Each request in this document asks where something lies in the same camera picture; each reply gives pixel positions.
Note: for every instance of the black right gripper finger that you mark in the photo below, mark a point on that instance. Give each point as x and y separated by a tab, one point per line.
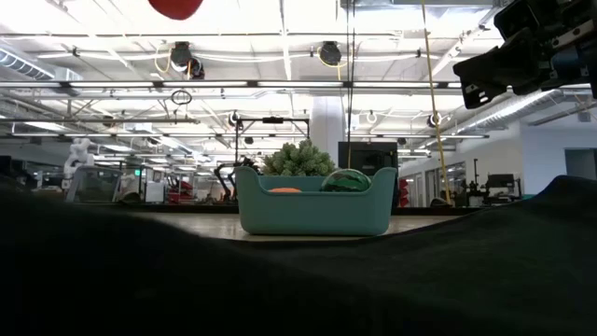
503	65
480	95

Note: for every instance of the green striped watermelon toy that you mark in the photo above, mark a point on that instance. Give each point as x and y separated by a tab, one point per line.
346	182

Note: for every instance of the teal plastic tupperware container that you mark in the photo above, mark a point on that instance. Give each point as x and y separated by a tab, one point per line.
312	212

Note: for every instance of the orange toy fruit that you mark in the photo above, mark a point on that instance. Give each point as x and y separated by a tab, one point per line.
285	190

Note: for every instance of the red toy pepper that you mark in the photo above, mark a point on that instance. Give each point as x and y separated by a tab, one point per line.
176	8

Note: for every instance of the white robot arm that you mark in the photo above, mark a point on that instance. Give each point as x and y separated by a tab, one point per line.
77	156

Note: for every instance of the black computer case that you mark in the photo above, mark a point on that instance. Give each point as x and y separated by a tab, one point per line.
368	156

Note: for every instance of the white structural column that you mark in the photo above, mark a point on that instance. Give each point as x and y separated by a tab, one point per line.
327	126

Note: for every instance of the black folded cloth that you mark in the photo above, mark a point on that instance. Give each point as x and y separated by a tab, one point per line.
298	289

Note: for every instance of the grey mesh chair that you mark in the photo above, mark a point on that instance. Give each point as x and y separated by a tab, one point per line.
95	184

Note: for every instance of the black gantry frame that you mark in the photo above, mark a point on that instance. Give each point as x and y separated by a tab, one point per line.
273	120

